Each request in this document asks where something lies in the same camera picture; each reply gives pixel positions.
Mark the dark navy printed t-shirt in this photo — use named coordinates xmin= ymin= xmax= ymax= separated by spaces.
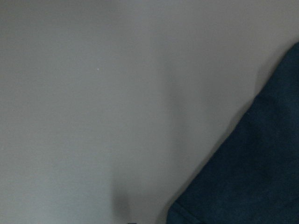
xmin=166 ymin=44 xmax=299 ymax=224

